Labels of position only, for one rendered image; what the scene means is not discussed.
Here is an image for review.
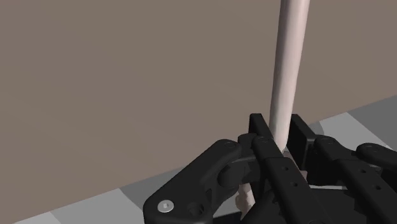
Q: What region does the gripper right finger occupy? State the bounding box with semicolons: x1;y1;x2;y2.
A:
286;113;397;224

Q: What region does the pale pink long rod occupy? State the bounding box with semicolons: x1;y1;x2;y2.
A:
234;0;311;220

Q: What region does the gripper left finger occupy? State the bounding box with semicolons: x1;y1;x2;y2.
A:
143;113;332;224

